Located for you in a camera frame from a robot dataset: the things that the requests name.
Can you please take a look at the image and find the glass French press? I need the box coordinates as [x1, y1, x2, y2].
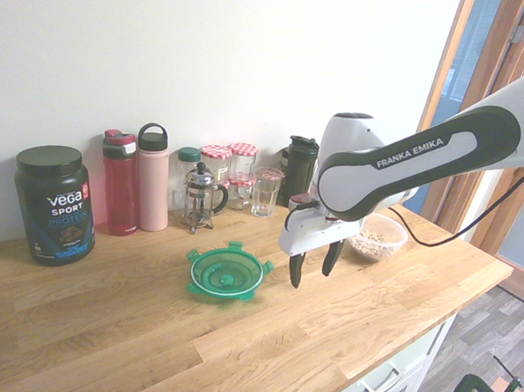
[178, 161, 233, 239]

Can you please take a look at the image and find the clear jar with green lid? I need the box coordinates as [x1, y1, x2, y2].
[167, 146, 203, 215]

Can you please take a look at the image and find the clear glass tumbler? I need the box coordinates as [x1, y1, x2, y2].
[249, 165, 286, 220]

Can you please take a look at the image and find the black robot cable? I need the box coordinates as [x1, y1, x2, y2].
[282, 137, 524, 254]

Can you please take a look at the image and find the red water bottle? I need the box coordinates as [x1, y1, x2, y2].
[94, 127, 148, 239]

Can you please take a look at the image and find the black shaker bottle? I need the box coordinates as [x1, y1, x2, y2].
[275, 133, 321, 211]

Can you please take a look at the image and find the wooden door frame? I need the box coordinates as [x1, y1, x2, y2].
[402, 0, 524, 313]

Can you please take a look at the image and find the black Vega protein tub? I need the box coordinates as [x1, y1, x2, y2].
[6, 141, 105, 271]

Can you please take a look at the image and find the metal cabinet handle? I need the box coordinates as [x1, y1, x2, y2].
[358, 364, 405, 392]

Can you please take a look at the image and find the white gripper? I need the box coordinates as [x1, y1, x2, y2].
[274, 200, 367, 295]

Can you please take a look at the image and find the tall jar red gingham lid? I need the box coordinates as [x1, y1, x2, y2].
[225, 140, 260, 184]
[196, 143, 235, 191]

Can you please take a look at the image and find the white silicone seal ring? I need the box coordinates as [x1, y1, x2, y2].
[188, 252, 266, 299]

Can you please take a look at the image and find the pink water bottle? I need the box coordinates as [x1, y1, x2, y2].
[129, 121, 177, 234]

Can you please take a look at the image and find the green plastic container lid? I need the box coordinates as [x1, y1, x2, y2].
[182, 237, 278, 305]

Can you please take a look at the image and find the clear bowl with cereal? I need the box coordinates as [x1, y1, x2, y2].
[346, 211, 412, 266]

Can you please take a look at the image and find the white kitchen cabinet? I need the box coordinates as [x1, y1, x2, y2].
[319, 300, 459, 392]

